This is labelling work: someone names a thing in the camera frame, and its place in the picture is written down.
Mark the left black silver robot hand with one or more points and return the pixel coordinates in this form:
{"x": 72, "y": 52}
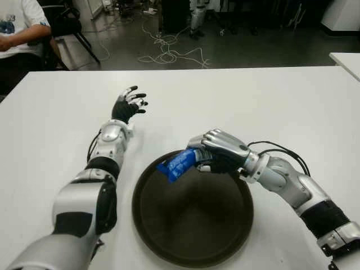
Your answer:
{"x": 121, "y": 110}

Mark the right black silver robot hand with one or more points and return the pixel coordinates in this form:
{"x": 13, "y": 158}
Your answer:
{"x": 225, "y": 143}

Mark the blue Oreo cookie packet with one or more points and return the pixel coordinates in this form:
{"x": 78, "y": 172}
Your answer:
{"x": 177, "y": 166}

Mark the left silver black robot arm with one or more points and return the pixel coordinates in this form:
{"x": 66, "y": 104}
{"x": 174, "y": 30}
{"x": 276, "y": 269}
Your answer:
{"x": 73, "y": 197}

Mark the right silver black robot arm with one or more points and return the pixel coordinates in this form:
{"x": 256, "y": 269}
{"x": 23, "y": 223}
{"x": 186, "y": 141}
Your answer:
{"x": 309, "y": 191}

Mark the round dark brown tray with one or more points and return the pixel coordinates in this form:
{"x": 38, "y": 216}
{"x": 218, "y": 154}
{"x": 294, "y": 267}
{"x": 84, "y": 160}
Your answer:
{"x": 191, "y": 225}

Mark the black chair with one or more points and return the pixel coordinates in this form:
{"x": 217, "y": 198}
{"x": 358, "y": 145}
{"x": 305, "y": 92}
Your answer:
{"x": 67, "y": 25}

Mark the white panel board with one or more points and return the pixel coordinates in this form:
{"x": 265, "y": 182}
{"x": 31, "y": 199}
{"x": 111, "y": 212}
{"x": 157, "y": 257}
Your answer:
{"x": 94, "y": 7}

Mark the black cabinet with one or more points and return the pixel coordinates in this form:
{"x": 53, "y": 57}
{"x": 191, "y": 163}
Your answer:
{"x": 174, "y": 14}

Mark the seated person in white t-shirt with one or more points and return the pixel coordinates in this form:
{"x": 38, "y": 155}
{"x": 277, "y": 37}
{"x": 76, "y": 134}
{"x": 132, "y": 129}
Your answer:
{"x": 19, "y": 14}

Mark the white side table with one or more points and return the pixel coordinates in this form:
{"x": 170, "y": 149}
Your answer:
{"x": 348, "y": 63}

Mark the white counter with black base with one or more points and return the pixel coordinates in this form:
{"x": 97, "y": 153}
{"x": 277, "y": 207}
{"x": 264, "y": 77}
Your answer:
{"x": 343, "y": 14}

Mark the folded metal frame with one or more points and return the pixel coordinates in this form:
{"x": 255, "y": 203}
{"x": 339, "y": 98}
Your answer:
{"x": 296, "y": 17}

